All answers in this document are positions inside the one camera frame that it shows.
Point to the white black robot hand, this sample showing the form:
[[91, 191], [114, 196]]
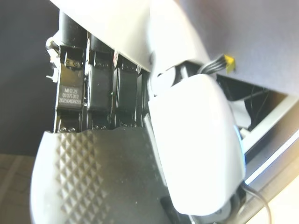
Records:
[[112, 168]]

